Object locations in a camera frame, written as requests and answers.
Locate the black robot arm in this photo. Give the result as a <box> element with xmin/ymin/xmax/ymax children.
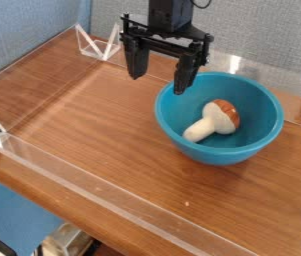
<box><xmin>120</xmin><ymin>0</ymin><xmax>214</xmax><ymax>95</ymax></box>

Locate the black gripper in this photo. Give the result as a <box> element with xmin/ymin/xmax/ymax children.
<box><xmin>120</xmin><ymin>13</ymin><xmax>214</xmax><ymax>95</ymax></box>

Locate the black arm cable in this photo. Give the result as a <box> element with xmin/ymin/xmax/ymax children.
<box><xmin>188</xmin><ymin>0</ymin><xmax>213</xmax><ymax>10</ymax></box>

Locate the clear acrylic corner bracket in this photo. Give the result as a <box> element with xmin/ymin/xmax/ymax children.
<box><xmin>74</xmin><ymin>24</ymin><xmax>122</xmax><ymax>61</ymax></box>

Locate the clear acrylic front barrier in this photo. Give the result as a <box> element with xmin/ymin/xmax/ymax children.
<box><xmin>0</xmin><ymin>125</ymin><xmax>257</xmax><ymax>256</ymax></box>

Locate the toy mushroom brown cap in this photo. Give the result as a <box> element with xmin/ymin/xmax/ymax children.
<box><xmin>182</xmin><ymin>99</ymin><xmax>241</xmax><ymax>143</ymax></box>

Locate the blue plastic bowl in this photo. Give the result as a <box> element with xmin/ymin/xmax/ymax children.
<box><xmin>154</xmin><ymin>72</ymin><xmax>283</xmax><ymax>166</ymax></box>

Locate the metal frame under table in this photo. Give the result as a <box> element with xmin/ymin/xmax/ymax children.
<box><xmin>32</xmin><ymin>223</ymin><xmax>92</xmax><ymax>256</ymax></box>

